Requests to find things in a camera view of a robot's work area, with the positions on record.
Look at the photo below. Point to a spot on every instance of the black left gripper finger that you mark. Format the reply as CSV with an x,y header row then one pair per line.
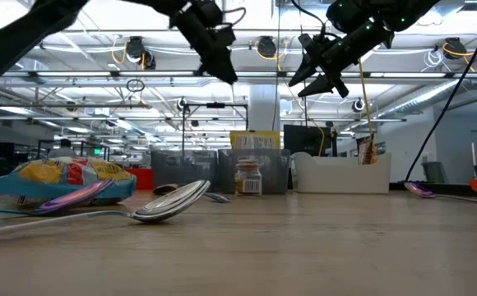
x,y
222,67

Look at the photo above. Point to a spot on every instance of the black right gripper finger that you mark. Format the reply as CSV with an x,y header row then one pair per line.
x,y
320,86
310,67

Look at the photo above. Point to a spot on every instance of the brown snack sachet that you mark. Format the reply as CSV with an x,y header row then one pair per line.
x,y
366,154

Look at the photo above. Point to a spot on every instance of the white plastic bin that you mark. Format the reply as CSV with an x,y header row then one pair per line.
x,y
341,177

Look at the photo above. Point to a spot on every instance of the blue yellow ramen packet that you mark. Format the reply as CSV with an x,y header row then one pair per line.
x,y
37,172

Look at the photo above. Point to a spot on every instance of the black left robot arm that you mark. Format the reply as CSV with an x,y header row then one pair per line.
x,y
24,37

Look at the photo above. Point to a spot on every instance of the black monitor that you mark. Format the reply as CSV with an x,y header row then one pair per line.
x,y
304,140

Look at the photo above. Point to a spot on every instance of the white building column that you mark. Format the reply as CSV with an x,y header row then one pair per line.
x,y
263,111

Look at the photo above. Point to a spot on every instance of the grey translucent plastic bin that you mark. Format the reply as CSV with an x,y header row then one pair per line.
x,y
181,170
271,172

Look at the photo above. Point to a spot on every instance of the small glass spice jar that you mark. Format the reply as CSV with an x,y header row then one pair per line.
x,y
248,181

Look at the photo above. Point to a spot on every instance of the grey waste bin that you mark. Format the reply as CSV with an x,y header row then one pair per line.
x,y
435,172

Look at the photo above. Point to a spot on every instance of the green exit sign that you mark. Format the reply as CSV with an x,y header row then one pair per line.
x,y
97,151

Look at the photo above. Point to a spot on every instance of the person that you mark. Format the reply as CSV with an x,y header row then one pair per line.
x,y
63,152

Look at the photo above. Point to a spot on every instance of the black camera stand frame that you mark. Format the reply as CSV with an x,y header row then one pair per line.
x,y
215,105

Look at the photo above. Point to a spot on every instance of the black aluminium table frame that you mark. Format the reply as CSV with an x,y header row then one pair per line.
x,y
456,187

